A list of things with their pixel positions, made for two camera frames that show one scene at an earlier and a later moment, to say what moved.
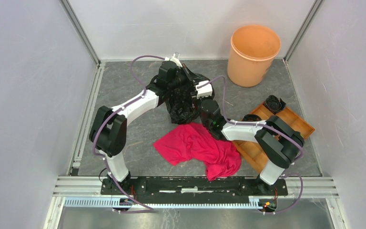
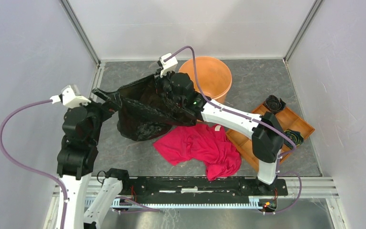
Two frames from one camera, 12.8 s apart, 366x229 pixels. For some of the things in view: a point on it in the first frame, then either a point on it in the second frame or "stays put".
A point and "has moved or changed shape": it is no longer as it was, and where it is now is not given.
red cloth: (194, 142) stays put
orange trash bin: (253, 48) → (215, 78)
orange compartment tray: (256, 153) stays put
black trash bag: (181, 107) has moved or changed shape
